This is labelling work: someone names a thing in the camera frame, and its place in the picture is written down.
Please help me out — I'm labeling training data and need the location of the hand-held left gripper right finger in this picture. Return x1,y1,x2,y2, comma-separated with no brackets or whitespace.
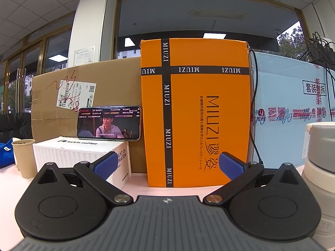
204,152,304,206

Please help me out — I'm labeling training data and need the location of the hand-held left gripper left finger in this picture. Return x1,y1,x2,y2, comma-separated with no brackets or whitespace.
33,152,134,206

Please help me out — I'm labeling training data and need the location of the white grey lidded container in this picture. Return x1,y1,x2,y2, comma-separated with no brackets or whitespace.
301,122,335,249

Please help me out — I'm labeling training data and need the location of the white ribbed paper box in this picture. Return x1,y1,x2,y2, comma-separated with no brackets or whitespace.
33,137,132,190

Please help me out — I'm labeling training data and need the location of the black smartphone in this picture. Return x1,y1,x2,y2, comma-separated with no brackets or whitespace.
77,106,142,141

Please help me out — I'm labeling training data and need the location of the beige paper cup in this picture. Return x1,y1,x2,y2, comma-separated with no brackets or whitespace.
11,139,38,179

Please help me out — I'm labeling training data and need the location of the orange box with black bands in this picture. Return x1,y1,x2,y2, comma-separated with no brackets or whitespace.
140,38,251,188

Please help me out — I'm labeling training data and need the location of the brown cardboard box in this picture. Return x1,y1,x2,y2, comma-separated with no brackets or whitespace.
31,57,147,174

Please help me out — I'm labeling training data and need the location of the large light blue carton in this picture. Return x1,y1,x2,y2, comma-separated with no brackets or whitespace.
249,51,335,168

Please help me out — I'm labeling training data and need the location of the black chair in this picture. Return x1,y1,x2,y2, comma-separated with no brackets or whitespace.
0,112,32,143

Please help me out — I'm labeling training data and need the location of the blue cloth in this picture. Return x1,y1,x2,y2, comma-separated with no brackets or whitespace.
0,137,16,168

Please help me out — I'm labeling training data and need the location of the row of black power adapters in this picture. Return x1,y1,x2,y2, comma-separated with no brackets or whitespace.
308,31,335,64

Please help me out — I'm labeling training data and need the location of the black usb cable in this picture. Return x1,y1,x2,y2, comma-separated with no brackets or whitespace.
246,42,265,166

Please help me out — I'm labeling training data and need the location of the white wall notice sheet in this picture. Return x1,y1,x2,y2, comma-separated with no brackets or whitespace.
74,46,96,66

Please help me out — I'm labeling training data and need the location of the metal door handle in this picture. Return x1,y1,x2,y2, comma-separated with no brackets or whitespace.
16,68,22,113

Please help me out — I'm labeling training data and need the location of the black charger cable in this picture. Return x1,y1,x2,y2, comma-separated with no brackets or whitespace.
325,63,335,102

